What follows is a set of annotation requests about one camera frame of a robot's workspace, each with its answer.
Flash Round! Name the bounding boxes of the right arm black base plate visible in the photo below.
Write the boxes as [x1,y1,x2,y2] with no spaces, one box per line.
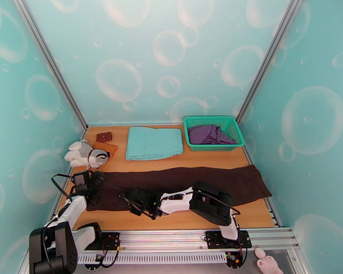
[204,230,252,249]

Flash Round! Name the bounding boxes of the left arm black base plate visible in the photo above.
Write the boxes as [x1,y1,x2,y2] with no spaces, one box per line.
[96,232,121,251]

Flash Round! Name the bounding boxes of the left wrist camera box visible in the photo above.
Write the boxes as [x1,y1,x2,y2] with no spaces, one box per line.
[74,172,90,194]

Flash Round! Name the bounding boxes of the purple trousers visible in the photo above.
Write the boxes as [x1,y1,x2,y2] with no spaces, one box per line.
[188,125,236,145]

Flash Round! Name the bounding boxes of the dark brown trousers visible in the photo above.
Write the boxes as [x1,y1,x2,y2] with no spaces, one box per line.
[86,164,273,212]

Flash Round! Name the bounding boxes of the aluminium front frame rail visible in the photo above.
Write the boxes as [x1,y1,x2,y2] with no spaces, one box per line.
[28,228,299,254]

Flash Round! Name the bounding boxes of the green plastic basket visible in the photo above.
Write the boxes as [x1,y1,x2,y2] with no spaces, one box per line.
[183,116,246,152]

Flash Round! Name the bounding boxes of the tan leather pouch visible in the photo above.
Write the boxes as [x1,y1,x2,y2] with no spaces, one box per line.
[92,141,118,158]

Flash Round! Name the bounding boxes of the pink white plush rabbit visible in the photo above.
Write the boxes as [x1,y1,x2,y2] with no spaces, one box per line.
[255,247,284,274]

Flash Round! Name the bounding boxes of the white slotted cable duct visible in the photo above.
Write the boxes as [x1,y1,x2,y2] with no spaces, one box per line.
[77,252,228,265]

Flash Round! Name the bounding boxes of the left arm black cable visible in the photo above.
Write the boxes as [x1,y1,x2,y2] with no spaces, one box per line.
[50,173,75,203]

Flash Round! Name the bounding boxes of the aluminium frame post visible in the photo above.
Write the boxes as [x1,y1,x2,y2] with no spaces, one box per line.
[234,0,306,127]
[11,0,88,130]

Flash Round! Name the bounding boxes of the folded teal trousers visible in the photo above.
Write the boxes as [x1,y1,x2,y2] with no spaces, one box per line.
[125,126,184,162]

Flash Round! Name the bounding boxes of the grey white plush dog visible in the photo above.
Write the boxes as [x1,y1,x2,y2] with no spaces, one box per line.
[64,140,111,170]

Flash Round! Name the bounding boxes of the red black power wire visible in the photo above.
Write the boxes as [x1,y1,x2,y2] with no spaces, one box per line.
[225,242,252,269]
[101,237,122,269]

